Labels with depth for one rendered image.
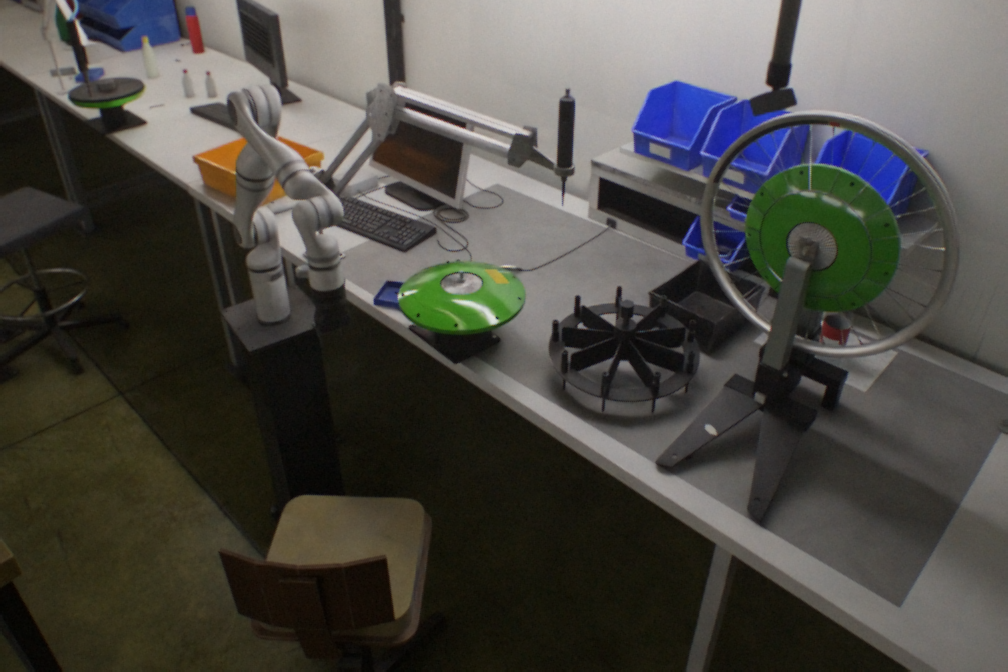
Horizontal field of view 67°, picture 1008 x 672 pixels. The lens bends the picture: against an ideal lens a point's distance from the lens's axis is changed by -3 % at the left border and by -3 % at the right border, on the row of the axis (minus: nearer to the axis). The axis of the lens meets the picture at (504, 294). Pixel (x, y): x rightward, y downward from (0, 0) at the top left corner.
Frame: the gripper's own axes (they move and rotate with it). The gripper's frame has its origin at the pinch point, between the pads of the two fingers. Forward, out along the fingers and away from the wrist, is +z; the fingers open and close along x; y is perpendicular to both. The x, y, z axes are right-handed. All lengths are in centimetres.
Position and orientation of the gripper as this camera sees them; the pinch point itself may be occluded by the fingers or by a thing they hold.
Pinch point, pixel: (331, 341)
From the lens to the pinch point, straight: 189.6
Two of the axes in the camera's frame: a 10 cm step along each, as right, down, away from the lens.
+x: 8.1, -3.2, 4.9
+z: 0.0, 8.4, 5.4
